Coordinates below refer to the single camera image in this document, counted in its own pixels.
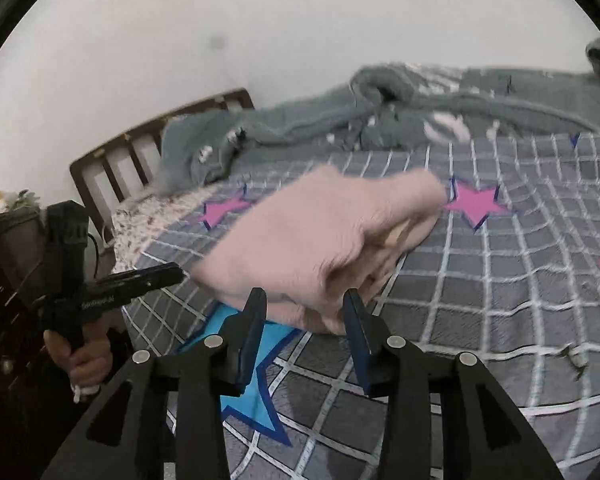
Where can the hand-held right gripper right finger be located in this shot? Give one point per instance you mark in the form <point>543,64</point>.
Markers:
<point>360,347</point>

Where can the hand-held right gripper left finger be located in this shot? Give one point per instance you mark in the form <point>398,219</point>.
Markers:
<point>245,345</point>

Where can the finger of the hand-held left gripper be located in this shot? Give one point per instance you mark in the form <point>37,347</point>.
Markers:
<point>152,276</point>

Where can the pink knit garment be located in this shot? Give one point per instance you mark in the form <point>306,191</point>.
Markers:
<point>320,240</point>

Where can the person's left hand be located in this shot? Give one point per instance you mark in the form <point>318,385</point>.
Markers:
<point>87,360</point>

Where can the floral bedsheet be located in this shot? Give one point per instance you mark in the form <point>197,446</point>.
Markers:
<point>140,220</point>

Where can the dark wooden nightstand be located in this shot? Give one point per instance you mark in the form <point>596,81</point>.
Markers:
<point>10,310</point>

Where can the dark wooden headboard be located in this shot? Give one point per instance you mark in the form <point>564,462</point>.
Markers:
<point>125,160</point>

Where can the white artificial flowers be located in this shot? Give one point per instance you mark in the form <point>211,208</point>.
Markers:
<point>5,200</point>

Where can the grey checked star bedsheet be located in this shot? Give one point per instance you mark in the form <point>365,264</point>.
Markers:
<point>480,300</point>

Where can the grey-green quilt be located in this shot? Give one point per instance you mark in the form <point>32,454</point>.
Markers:
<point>380,105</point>

